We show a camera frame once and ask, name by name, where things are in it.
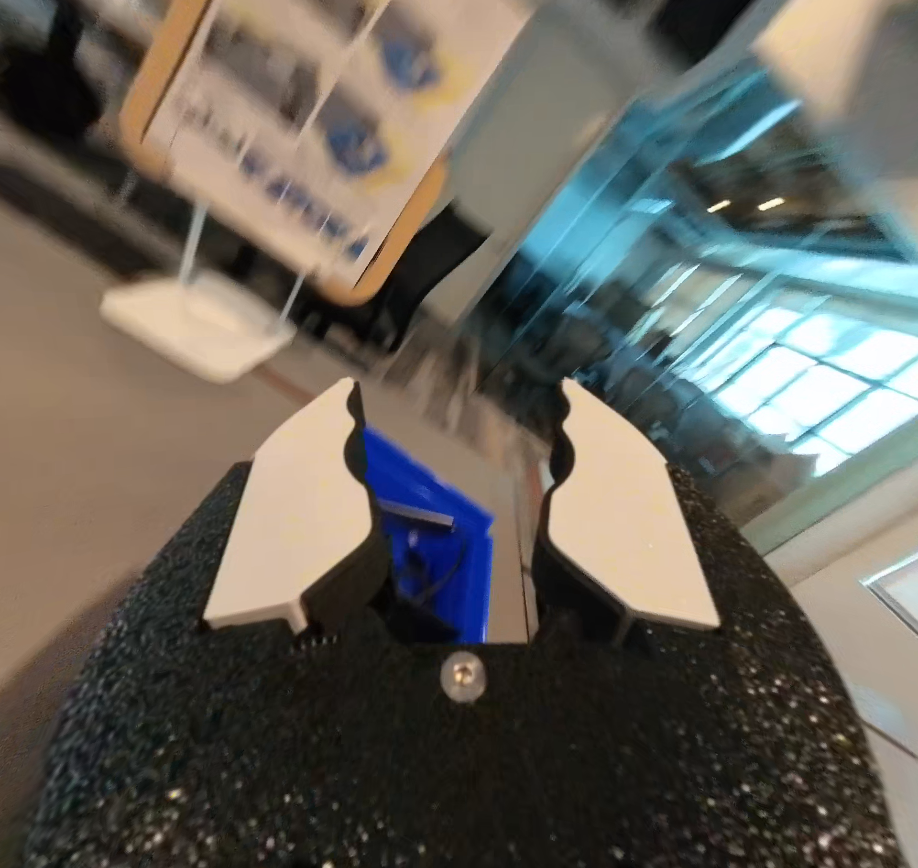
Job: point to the blue plastic bin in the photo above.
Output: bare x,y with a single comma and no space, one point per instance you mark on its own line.
401,473

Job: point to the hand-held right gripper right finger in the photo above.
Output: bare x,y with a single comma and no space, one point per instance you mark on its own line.
624,524

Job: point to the grey usb hub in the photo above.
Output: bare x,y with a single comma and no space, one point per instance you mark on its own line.
416,513

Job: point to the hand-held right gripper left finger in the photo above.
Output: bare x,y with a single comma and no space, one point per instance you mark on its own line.
287,524

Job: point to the instruction board with white stand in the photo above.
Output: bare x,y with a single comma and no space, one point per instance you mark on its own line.
301,93

